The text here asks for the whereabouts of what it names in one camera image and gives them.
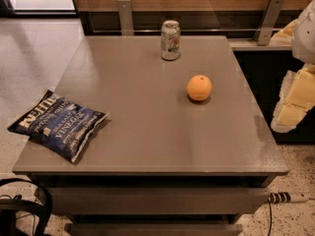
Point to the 7up soda can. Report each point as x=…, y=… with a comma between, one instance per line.
x=170, y=40

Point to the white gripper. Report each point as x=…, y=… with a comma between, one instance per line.
x=305, y=36

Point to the blue chip bag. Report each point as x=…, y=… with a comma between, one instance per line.
x=59, y=124

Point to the orange fruit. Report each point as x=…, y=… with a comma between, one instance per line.
x=199, y=88

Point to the metal wall bracket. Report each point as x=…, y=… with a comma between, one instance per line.
x=125, y=17
x=264, y=32

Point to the white power strip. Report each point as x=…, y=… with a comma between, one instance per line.
x=286, y=197

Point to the left metal wall bracket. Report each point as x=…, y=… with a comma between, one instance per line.
x=125, y=17

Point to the grey table with drawers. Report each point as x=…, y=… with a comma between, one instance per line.
x=162, y=164

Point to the right metal wall bracket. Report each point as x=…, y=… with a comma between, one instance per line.
x=264, y=32

